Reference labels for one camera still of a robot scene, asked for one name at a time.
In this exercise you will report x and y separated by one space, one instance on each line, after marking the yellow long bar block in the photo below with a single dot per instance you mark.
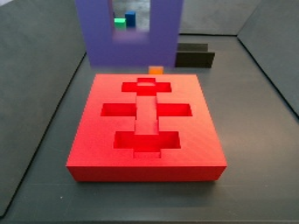
155 69

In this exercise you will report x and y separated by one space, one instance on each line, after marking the black fixture holder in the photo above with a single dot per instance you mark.
193 55

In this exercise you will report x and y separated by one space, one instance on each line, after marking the blue U-shaped block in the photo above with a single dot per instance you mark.
129 19

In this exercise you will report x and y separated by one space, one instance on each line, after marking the green arch block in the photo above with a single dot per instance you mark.
120 23

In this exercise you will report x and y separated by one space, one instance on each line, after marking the purple U-shaped block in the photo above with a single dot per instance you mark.
129 48

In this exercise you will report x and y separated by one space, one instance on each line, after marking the red puzzle board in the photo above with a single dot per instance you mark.
145 131

